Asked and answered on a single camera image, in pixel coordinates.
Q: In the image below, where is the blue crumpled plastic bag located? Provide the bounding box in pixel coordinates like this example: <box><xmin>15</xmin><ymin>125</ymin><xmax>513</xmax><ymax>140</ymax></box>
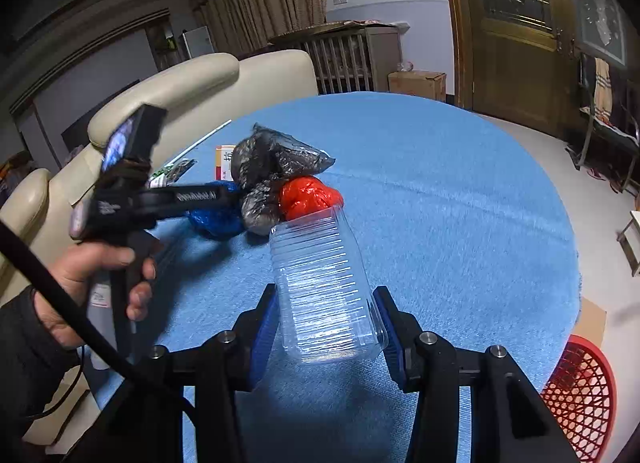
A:
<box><xmin>186</xmin><ymin>180</ymin><xmax>245</xmax><ymax>241</ymax></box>

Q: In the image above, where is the brown cardboard box by door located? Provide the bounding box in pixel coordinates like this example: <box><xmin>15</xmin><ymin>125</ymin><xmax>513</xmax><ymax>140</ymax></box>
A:
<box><xmin>388</xmin><ymin>71</ymin><xmax>446</xmax><ymax>101</ymax></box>

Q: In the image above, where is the wooden radiator cover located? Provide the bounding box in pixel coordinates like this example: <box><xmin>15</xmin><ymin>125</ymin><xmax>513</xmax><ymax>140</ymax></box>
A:
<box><xmin>270</xmin><ymin>20</ymin><xmax>402</xmax><ymax>95</ymax></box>

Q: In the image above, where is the cream leather sofa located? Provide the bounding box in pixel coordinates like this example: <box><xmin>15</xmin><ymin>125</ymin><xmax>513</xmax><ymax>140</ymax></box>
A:
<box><xmin>1</xmin><ymin>50</ymin><xmax>318</xmax><ymax>462</ymax></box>

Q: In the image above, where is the person's left hand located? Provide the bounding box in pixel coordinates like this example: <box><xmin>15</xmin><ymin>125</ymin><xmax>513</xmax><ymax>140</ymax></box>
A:
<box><xmin>32</xmin><ymin>240</ymin><xmax>158</xmax><ymax>349</ymax></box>

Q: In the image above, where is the red crumpled plastic bag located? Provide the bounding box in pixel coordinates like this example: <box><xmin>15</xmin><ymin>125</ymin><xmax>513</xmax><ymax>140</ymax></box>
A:
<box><xmin>279</xmin><ymin>176</ymin><xmax>344</xmax><ymax>220</ymax></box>

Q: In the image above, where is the flat cardboard on floor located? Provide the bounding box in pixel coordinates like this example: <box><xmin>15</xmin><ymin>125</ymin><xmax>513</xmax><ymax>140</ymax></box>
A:
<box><xmin>572</xmin><ymin>296</ymin><xmax>606</xmax><ymax>347</ymax></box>

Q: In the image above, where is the red and white box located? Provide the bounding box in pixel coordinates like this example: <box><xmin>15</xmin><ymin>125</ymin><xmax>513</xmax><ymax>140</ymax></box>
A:
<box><xmin>214</xmin><ymin>145</ymin><xmax>235</xmax><ymax>182</ymax></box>

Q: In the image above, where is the white whiteboard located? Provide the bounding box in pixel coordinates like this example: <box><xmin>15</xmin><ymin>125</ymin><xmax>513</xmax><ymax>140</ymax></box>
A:
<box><xmin>181</xmin><ymin>26</ymin><xmax>214</xmax><ymax>59</ymax></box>

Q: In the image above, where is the wooden double door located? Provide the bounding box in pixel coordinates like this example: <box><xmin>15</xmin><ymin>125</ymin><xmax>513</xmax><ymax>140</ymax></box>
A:
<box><xmin>435</xmin><ymin>0</ymin><xmax>629</xmax><ymax>140</ymax></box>

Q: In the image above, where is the blue tablecloth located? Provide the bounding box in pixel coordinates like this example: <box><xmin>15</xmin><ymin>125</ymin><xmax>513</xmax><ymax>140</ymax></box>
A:
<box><xmin>180</xmin><ymin>92</ymin><xmax>580</xmax><ymax>462</ymax></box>

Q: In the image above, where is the person's dark left sleeve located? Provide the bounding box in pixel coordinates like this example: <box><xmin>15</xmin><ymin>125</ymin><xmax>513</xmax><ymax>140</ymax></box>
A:
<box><xmin>1</xmin><ymin>287</ymin><xmax>79</xmax><ymax>453</ymax></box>

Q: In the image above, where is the red plastic mesh basket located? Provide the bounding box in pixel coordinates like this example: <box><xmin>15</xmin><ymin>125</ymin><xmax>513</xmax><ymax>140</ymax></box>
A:
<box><xmin>540</xmin><ymin>334</ymin><xmax>617</xmax><ymax>462</ymax></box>

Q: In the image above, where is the striped cloth on chair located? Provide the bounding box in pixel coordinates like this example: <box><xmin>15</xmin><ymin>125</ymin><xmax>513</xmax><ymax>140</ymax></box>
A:
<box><xmin>593</xmin><ymin>58</ymin><xmax>613</xmax><ymax>126</ymax></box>

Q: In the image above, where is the small white stool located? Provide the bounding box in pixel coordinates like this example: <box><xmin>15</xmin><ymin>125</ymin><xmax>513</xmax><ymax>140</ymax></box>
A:
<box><xmin>616</xmin><ymin>211</ymin><xmax>639</xmax><ymax>277</ymax></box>

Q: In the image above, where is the grey crumpled plastic bag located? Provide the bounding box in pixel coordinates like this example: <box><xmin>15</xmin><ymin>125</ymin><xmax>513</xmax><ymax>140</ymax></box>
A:
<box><xmin>231</xmin><ymin>123</ymin><xmax>335</xmax><ymax>235</ymax></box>

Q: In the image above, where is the small dark snack packet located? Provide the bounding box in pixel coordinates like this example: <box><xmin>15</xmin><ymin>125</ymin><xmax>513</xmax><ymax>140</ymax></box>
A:
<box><xmin>146</xmin><ymin>158</ymin><xmax>196</xmax><ymax>188</ymax></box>

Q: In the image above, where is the clear ribbed plastic container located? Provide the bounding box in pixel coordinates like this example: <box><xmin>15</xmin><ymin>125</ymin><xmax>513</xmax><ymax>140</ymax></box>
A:
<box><xmin>269</xmin><ymin>205</ymin><xmax>388</xmax><ymax>365</ymax></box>

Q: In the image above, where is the black metal chair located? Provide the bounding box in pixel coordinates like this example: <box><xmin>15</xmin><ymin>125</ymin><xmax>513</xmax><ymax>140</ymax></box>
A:
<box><xmin>567</xmin><ymin>52</ymin><xmax>639</xmax><ymax>192</ymax></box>

